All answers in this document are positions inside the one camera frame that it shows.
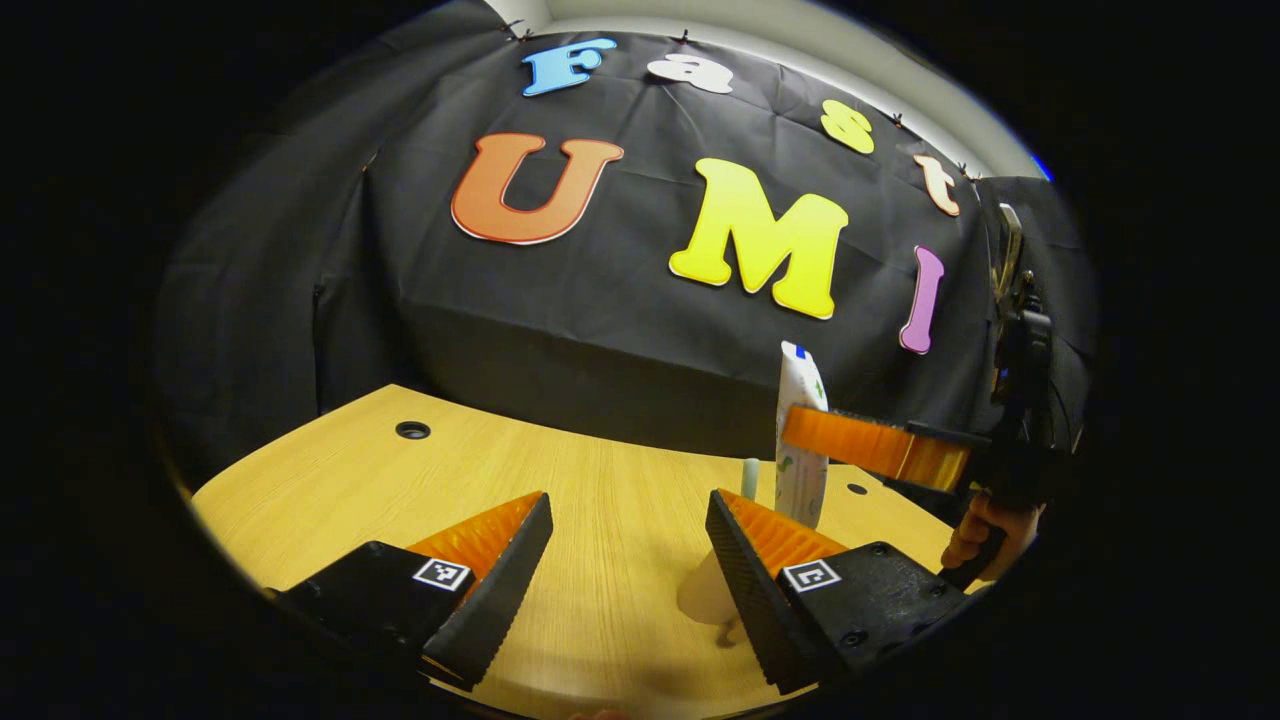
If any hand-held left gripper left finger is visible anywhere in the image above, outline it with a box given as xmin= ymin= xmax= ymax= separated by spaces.
xmin=275 ymin=490 xmax=554 ymax=693

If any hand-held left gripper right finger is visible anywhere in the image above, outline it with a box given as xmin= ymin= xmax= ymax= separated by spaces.
xmin=705 ymin=488 xmax=971 ymax=696

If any beige cup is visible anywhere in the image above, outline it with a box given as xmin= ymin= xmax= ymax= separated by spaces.
xmin=677 ymin=545 xmax=746 ymax=646

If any white toothpaste tube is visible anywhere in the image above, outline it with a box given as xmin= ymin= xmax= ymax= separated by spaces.
xmin=775 ymin=341 xmax=831 ymax=529

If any wooden desktop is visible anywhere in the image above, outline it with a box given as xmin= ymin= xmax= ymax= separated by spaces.
xmin=190 ymin=385 xmax=991 ymax=720

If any black backdrop cloth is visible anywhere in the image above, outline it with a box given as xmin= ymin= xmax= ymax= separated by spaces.
xmin=155 ymin=0 xmax=1101 ymax=501

